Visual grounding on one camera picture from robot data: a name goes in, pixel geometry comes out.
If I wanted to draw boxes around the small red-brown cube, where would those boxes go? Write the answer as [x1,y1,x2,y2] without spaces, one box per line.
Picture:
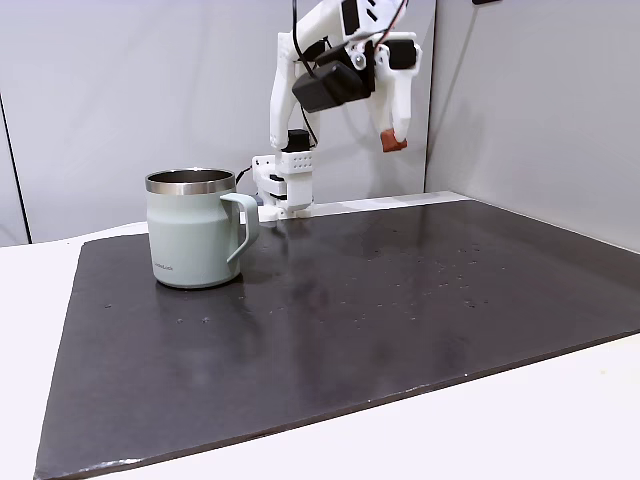
[381,129,408,153]

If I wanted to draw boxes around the pale green steel mug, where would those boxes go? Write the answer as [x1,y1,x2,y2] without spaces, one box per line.
[144,168,261,290]

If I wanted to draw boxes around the black table mat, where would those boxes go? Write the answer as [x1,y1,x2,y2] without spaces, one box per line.
[32,198,640,480]

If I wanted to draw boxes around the black oval camera box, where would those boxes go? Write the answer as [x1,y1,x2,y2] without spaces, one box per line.
[291,61,375,114]

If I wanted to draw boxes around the thin grey hanging cable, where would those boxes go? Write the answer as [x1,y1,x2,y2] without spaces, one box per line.
[428,3,477,194]

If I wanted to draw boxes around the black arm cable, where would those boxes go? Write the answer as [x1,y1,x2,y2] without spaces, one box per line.
[290,0,321,150]

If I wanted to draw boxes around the thin black wall strip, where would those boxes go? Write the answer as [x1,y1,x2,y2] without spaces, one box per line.
[0,91,33,245]

